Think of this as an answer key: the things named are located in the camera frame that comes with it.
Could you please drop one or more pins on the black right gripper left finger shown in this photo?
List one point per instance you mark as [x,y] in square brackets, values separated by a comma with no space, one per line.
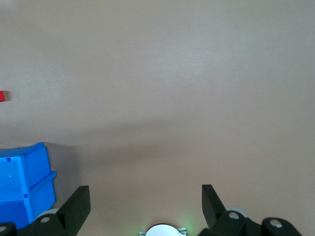
[69,216]

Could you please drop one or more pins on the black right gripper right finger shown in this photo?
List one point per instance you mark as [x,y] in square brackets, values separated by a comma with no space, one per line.
[221,223]

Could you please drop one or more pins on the red cube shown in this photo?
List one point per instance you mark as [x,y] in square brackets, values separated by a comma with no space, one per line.
[2,96]

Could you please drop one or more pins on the blue plastic storage bin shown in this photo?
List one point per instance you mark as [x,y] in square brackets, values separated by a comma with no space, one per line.
[14,184]

